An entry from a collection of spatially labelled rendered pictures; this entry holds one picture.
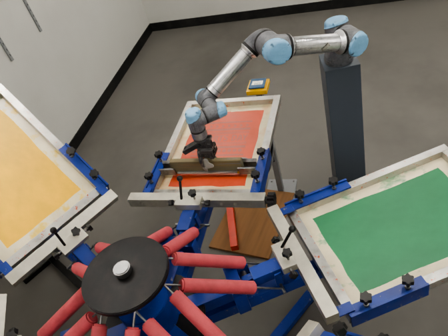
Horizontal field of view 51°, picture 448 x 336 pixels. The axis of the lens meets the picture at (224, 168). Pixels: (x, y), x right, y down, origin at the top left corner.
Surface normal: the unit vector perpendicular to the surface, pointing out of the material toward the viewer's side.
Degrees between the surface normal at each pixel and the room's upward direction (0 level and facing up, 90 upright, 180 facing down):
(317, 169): 0
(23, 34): 90
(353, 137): 90
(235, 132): 0
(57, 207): 32
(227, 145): 0
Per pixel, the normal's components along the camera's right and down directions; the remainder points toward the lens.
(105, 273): -0.23, -0.72
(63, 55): 0.95, -0.02
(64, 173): 0.18, -0.43
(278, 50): 0.24, 0.58
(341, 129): 0.03, 0.67
